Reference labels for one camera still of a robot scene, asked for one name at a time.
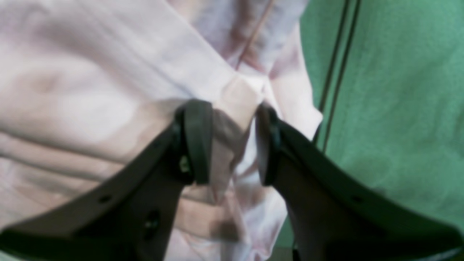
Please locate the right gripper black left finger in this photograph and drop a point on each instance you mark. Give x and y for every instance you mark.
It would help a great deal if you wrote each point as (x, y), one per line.
(130, 216)

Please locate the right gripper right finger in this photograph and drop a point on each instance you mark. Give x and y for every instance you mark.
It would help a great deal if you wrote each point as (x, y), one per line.
(335, 218)

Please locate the pink t-shirt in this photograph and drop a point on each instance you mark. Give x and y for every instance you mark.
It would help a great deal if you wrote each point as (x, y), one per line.
(87, 84)

